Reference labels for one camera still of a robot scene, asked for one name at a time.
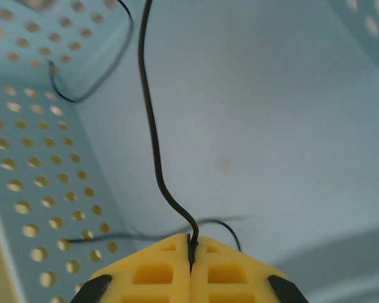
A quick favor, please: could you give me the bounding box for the dark thin cable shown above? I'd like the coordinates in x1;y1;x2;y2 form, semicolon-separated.
49;0;243;272

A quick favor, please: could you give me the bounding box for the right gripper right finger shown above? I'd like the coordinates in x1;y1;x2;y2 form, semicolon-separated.
188;235;309;303

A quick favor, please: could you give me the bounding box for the blue plastic basket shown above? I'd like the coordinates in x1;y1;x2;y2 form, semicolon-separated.
0;0;379;303

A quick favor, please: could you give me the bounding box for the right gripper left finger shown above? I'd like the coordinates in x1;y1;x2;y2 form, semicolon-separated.
71;233;192;303

